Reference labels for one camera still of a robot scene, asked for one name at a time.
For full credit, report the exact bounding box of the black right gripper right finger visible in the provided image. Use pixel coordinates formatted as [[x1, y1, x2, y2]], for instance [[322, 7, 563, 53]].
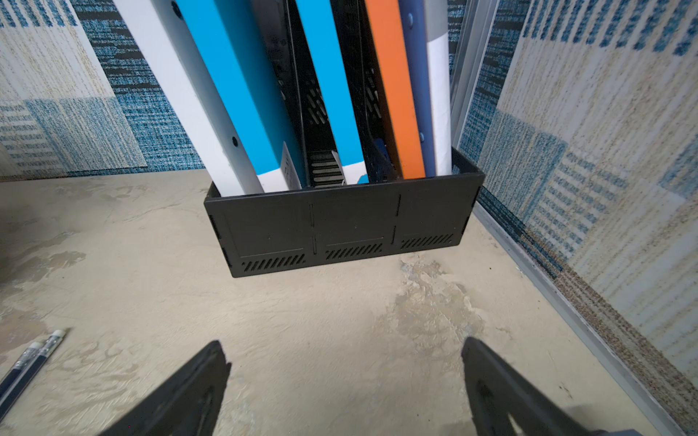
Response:
[[461, 337, 592, 435]]

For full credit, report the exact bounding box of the orange binder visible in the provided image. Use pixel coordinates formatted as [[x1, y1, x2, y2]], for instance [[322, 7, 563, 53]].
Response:
[[364, 0, 425, 179]]

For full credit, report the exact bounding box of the dark blue binder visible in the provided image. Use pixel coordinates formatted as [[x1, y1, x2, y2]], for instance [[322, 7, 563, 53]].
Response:
[[398, 0, 436, 177]]

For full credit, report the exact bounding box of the light blue binder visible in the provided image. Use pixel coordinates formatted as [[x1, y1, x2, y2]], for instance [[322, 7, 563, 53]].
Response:
[[178, 0, 305, 193], [296, 0, 369, 185]]

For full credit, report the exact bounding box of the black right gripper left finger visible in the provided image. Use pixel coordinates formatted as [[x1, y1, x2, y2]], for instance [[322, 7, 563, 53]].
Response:
[[102, 341, 232, 435]]

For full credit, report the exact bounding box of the black plastic file organizer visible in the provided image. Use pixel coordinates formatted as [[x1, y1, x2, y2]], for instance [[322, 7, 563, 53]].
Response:
[[204, 146, 486, 279]]

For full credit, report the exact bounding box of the dark blue pencil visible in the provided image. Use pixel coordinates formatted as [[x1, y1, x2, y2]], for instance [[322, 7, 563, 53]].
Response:
[[1, 330, 67, 420], [0, 342, 43, 398]]

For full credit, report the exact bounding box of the white binder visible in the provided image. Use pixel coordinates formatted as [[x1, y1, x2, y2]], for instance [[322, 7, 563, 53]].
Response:
[[115, 0, 263, 196]]

